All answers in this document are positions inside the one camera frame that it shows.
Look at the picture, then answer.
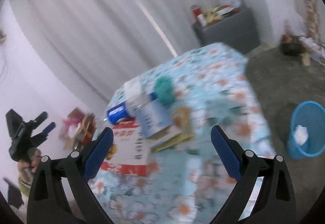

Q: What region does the patterned flat box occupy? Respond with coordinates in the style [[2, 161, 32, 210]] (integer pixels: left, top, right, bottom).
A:
[[299, 36, 324, 66]]

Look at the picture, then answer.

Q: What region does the blue mesh trash bin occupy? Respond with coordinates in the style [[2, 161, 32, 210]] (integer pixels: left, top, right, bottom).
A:
[[286, 101, 324, 160]]

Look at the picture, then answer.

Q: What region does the white small bottle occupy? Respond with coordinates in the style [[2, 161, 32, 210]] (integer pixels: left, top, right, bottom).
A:
[[197, 14, 207, 27]]

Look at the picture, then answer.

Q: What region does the snack wrappers pile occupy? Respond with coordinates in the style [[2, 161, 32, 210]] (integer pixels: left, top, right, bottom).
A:
[[204, 5, 241, 24]]

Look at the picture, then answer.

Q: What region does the white curtain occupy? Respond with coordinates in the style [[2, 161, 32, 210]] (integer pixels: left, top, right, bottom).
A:
[[8, 0, 278, 108]]

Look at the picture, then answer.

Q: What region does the patterned wrapping paper roll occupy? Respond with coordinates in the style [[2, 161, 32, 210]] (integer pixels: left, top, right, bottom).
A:
[[302, 0, 321, 43]]

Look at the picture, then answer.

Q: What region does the dark basket with items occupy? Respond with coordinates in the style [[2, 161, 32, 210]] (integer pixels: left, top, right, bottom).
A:
[[279, 34, 306, 57]]

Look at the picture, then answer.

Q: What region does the floral blue quilt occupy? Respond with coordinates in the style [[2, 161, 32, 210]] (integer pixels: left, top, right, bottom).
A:
[[91, 43, 275, 223]]

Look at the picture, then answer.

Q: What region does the person's left hand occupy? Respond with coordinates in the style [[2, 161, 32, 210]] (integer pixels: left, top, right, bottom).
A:
[[17, 149, 41, 178]]

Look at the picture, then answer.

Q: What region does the yellow snack wrapper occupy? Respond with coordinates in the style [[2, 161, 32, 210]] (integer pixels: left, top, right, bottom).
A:
[[148, 106, 194, 153]]

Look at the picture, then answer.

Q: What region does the white crumpled tissue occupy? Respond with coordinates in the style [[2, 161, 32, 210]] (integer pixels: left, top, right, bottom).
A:
[[294, 125, 309, 146]]

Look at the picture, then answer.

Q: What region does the Pepsi plastic bottle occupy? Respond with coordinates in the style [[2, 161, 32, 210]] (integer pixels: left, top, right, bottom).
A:
[[104, 92, 158, 126]]

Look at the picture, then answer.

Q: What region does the red white paper bag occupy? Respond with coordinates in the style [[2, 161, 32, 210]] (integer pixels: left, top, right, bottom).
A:
[[100, 119, 150, 177]]

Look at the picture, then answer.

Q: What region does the blue white medicine box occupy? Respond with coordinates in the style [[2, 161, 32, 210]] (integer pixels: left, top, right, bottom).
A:
[[136, 100, 182, 139]]

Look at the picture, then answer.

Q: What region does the grey bedside cabinet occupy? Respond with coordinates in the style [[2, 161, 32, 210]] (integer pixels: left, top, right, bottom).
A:
[[192, 8, 261, 54]]

